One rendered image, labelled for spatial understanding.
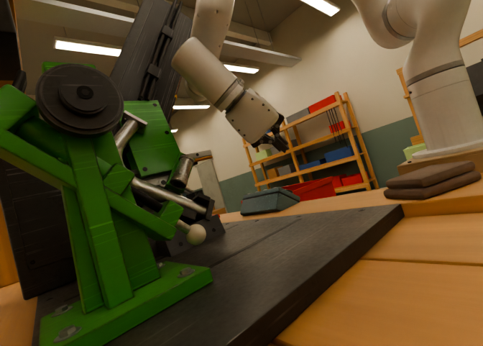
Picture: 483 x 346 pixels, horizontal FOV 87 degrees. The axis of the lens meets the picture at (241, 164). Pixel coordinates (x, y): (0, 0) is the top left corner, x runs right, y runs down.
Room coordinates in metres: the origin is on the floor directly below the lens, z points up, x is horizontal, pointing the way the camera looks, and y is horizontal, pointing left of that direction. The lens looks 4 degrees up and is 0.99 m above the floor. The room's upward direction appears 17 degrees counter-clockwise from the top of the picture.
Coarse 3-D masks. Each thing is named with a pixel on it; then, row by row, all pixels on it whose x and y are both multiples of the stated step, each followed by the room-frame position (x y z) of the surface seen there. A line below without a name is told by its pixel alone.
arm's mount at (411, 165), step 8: (456, 152) 0.56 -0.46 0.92; (464, 152) 0.53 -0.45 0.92; (472, 152) 0.52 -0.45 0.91; (480, 152) 0.51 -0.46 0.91; (408, 160) 0.66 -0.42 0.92; (416, 160) 0.62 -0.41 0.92; (424, 160) 0.58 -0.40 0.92; (432, 160) 0.57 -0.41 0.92; (440, 160) 0.56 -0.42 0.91; (448, 160) 0.55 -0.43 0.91; (456, 160) 0.54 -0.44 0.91; (464, 160) 0.53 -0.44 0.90; (472, 160) 0.52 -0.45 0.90; (480, 160) 0.51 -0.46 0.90; (400, 168) 0.62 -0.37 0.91; (408, 168) 0.61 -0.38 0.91; (416, 168) 0.59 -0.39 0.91; (480, 168) 0.52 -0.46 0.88
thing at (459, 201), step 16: (368, 192) 0.52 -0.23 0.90; (448, 192) 0.35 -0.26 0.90; (464, 192) 0.33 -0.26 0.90; (480, 192) 0.31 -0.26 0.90; (288, 208) 0.63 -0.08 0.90; (304, 208) 0.56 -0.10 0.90; (320, 208) 0.51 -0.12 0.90; (336, 208) 0.46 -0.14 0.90; (352, 208) 0.43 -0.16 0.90; (416, 208) 0.35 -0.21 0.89; (432, 208) 0.34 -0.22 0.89; (448, 208) 0.33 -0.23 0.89; (464, 208) 0.32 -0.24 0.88; (480, 208) 0.31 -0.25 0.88
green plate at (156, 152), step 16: (144, 112) 0.63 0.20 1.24; (160, 112) 0.66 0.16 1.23; (160, 128) 0.63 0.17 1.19; (128, 144) 0.57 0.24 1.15; (144, 144) 0.59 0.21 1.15; (160, 144) 0.61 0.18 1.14; (176, 144) 0.64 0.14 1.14; (144, 160) 0.57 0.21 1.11; (160, 160) 0.59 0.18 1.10; (144, 176) 0.56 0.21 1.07
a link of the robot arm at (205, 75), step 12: (180, 48) 0.50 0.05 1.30; (192, 48) 0.51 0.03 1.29; (204, 48) 0.53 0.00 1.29; (180, 60) 0.52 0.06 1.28; (192, 60) 0.51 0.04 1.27; (204, 60) 0.52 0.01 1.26; (216, 60) 0.54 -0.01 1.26; (180, 72) 0.54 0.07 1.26; (192, 72) 0.52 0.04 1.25; (204, 72) 0.52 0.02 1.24; (216, 72) 0.53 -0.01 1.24; (228, 72) 0.54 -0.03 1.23; (192, 84) 0.55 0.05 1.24; (204, 84) 0.54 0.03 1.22; (216, 84) 0.53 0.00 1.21; (228, 84) 0.54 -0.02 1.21; (204, 96) 0.57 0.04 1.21; (216, 96) 0.55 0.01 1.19
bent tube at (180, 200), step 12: (132, 120) 0.56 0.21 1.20; (120, 132) 0.54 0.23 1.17; (132, 132) 0.56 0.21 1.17; (120, 144) 0.52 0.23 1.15; (120, 156) 0.51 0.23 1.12; (132, 180) 0.50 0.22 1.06; (156, 192) 0.52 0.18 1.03; (168, 192) 0.54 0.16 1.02; (180, 204) 0.54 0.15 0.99; (192, 204) 0.55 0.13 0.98
